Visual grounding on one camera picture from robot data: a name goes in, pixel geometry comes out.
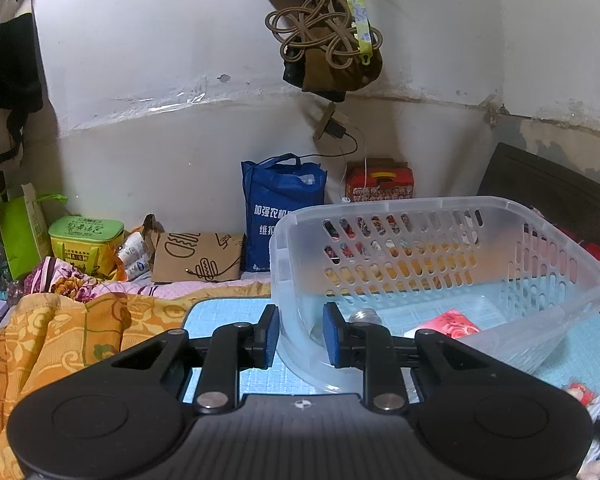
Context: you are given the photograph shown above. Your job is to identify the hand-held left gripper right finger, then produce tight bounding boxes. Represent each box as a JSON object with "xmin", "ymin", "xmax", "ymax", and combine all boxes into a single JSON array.
[{"xmin": 322, "ymin": 302, "xmax": 486, "ymax": 413}]

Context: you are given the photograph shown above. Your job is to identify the black charger with cable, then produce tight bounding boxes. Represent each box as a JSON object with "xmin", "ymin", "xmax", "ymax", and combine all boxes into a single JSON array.
[{"xmin": 267, "ymin": 117, "xmax": 358, "ymax": 171}]

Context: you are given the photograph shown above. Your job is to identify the orange yellow blanket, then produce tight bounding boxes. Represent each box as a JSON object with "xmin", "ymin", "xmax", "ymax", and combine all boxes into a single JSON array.
[{"xmin": 22, "ymin": 256, "xmax": 131, "ymax": 303}]

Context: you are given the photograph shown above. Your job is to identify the pink bed sheet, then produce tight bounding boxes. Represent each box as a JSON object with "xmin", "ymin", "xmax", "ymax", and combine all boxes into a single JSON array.
[{"xmin": 92, "ymin": 280, "xmax": 271, "ymax": 302}]

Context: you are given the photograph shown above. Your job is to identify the white tissue packet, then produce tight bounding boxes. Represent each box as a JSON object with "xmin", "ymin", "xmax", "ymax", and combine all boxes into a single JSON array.
[{"xmin": 117, "ymin": 232, "xmax": 153, "ymax": 281}]

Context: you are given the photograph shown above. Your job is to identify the blue tote bag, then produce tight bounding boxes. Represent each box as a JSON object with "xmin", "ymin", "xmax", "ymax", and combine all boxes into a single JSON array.
[{"xmin": 241, "ymin": 155, "xmax": 328, "ymax": 273}]

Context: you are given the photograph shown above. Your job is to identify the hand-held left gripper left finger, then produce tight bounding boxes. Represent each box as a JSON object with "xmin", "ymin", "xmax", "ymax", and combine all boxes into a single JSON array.
[{"xmin": 112, "ymin": 304, "xmax": 281, "ymax": 413}]

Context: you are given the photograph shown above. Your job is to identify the brown hanging bag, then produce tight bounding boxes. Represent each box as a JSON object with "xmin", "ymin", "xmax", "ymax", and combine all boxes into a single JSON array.
[{"xmin": 282, "ymin": 45, "xmax": 383, "ymax": 103}]

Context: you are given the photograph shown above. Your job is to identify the orange patterned blanket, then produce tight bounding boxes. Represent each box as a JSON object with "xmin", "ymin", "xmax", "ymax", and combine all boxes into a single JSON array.
[{"xmin": 0, "ymin": 292, "xmax": 271, "ymax": 480}]

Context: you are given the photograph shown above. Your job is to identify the brown paper bag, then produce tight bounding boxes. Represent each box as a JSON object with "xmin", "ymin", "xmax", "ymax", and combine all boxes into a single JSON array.
[{"xmin": 143, "ymin": 214, "xmax": 245, "ymax": 283}]

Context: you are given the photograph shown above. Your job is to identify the green paper bag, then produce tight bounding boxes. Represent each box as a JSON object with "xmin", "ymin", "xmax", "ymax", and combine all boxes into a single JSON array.
[{"xmin": 0, "ymin": 182, "xmax": 68, "ymax": 281}]

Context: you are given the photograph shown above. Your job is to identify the red patterned packet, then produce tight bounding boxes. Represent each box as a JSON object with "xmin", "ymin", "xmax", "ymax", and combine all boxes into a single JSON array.
[{"xmin": 405, "ymin": 310, "xmax": 481, "ymax": 341}]

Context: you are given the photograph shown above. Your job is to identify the red printed carton box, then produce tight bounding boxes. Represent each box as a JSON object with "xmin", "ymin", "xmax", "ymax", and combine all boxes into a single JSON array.
[{"xmin": 345, "ymin": 158, "xmax": 415, "ymax": 204}]

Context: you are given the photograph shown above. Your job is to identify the clear plastic basket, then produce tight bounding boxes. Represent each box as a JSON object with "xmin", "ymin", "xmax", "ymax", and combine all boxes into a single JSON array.
[{"xmin": 269, "ymin": 195, "xmax": 600, "ymax": 395}]

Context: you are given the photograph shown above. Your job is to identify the clear plastic water bottle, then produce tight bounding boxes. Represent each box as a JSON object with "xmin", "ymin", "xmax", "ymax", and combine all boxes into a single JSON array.
[{"xmin": 0, "ymin": 236, "xmax": 11, "ymax": 291}]

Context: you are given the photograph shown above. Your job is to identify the black and white garment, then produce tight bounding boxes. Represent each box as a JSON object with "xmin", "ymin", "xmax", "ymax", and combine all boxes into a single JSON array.
[{"xmin": 0, "ymin": 0, "xmax": 43, "ymax": 166}]

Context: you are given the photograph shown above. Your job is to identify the green tin box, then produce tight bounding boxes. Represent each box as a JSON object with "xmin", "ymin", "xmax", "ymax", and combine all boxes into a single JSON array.
[{"xmin": 48, "ymin": 216, "xmax": 125, "ymax": 277}]

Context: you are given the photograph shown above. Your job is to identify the light blue textured mat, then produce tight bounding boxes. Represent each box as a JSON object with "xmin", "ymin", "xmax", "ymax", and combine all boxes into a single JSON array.
[{"xmin": 182, "ymin": 296, "xmax": 600, "ymax": 401}]

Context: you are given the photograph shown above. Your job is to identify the beige coiled rope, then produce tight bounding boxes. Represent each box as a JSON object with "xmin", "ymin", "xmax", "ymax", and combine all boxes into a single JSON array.
[{"xmin": 265, "ymin": 0, "xmax": 383, "ymax": 72}]

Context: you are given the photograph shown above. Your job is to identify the dark wooden headboard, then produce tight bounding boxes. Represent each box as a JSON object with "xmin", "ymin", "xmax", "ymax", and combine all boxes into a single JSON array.
[{"xmin": 477, "ymin": 142, "xmax": 600, "ymax": 266}]

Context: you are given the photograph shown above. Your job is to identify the yellow green lanyard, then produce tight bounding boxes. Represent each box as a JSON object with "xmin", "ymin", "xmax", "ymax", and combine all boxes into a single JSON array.
[{"xmin": 341, "ymin": 0, "xmax": 373, "ymax": 66}]

